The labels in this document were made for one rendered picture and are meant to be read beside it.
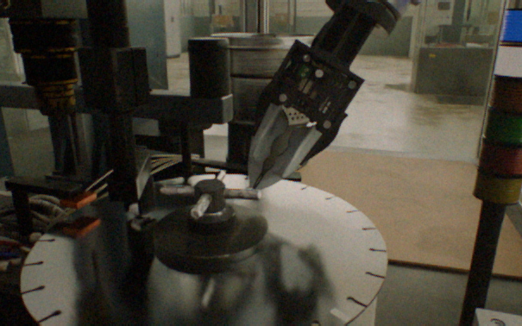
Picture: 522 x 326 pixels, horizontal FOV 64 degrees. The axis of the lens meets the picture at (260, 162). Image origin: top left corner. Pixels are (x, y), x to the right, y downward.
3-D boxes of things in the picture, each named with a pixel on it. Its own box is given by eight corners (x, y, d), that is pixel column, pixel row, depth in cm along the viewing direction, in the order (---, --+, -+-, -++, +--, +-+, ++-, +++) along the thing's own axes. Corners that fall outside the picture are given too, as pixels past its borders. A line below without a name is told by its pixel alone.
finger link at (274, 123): (219, 181, 41) (267, 98, 39) (231, 172, 47) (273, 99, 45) (247, 197, 41) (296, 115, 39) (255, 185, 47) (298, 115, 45)
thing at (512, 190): (513, 191, 46) (519, 166, 45) (524, 208, 42) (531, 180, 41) (469, 186, 48) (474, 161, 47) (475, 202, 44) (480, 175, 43)
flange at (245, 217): (252, 204, 47) (252, 184, 47) (284, 255, 37) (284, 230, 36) (151, 216, 45) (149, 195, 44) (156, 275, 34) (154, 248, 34)
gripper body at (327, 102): (258, 95, 38) (330, -29, 35) (269, 97, 46) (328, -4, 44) (331, 139, 37) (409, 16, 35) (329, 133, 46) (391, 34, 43)
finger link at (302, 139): (247, 197, 41) (296, 115, 39) (255, 185, 47) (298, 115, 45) (273, 215, 41) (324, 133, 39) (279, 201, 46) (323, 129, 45)
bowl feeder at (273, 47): (328, 153, 131) (335, 34, 120) (308, 190, 104) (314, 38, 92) (236, 144, 140) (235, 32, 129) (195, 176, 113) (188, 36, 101)
